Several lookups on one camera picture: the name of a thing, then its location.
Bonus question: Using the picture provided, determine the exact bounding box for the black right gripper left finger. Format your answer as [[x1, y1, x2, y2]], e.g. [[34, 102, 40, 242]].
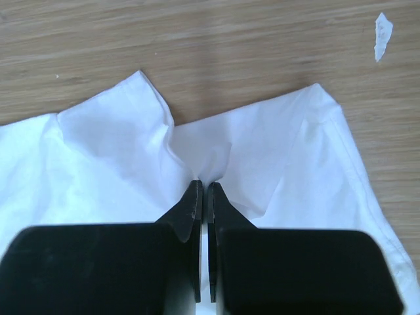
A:
[[1, 180, 203, 314]]

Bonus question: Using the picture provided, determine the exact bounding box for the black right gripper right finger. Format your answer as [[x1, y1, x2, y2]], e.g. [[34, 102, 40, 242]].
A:
[[207, 182, 404, 314]]

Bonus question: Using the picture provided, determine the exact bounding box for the white t-shirt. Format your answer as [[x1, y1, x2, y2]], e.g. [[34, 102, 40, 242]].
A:
[[1, 72, 419, 314]]

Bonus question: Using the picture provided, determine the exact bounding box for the white paper scrap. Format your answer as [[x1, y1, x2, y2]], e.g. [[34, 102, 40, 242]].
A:
[[374, 12, 393, 62]]

